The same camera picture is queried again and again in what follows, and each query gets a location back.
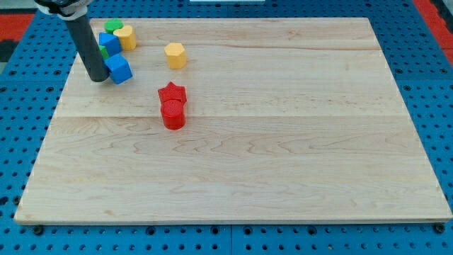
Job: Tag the red star block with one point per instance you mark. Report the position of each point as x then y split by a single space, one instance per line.
172 92

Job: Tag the green star block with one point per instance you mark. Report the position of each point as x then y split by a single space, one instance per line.
104 51

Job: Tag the yellow heart block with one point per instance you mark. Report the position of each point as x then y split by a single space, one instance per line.
126 37

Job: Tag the red cylinder block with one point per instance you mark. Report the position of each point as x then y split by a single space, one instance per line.
172 112

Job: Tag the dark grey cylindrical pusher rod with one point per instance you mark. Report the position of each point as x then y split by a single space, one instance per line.
87 48

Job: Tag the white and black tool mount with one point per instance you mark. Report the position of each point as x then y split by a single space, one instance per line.
65 9

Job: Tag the blue block upper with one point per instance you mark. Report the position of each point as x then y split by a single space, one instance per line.
110 42

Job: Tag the green cylinder block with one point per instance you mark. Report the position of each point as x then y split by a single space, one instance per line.
112 24

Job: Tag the light wooden board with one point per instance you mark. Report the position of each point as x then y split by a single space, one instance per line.
288 121

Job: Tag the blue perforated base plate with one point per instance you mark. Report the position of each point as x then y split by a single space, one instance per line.
37 54

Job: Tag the blue cube block lower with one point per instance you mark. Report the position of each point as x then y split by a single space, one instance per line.
119 68

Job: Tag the yellow hexagon block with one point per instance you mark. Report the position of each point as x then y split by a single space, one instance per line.
175 55

